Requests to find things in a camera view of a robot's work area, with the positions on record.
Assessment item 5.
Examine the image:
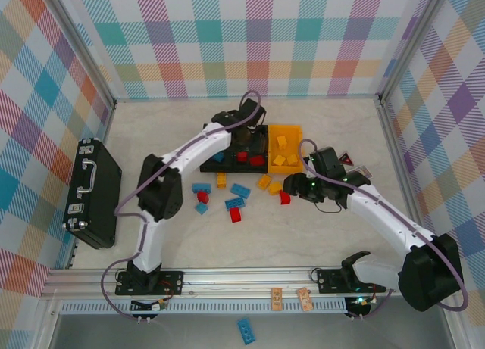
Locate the yellow plastic bin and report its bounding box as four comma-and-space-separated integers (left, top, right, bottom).
268, 124, 305, 176

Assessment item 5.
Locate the small printed card box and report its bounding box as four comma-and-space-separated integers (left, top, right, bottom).
350, 164, 373, 179

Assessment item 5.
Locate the blue lego brick studs up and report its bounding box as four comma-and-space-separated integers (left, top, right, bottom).
230, 182, 252, 198

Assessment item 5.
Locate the thin blue lego plate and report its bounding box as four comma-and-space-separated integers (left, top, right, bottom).
237, 317, 257, 344

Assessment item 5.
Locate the thin black camera cable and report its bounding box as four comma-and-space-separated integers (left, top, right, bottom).
313, 200, 344, 214

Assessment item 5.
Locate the aluminium rear rail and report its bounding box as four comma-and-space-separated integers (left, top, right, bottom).
113, 94, 382, 103

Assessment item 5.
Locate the right black mount plate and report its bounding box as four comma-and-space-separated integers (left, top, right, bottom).
316, 267, 391, 294

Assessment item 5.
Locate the black mount plate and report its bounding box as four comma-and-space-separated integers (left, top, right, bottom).
115, 269, 185, 298
316, 267, 391, 294

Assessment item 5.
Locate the long aluminium base rail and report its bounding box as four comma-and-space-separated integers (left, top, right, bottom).
41, 264, 402, 301

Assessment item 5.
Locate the small wired connector board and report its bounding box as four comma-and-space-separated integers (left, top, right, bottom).
345, 295, 377, 320
130, 298, 168, 313

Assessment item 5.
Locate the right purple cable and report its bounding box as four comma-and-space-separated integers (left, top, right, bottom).
297, 138, 470, 322

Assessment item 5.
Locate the purple cable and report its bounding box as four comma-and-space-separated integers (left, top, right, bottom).
297, 138, 470, 322
100, 90, 264, 323

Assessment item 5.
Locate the slotted grey cable duct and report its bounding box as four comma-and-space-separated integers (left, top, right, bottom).
60, 298, 349, 315

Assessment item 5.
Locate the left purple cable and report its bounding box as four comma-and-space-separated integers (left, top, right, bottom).
100, 90, 264, 323

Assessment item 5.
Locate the black case with metal handle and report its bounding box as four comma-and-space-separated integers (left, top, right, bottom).
61, 137, 123, 251

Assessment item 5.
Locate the left black mount plate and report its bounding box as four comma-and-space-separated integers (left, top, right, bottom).
115, 269, 185, 298

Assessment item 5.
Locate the aluminium frame post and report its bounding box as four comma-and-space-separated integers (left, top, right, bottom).
378, 0, 450, 104
45, 0, 117, 111

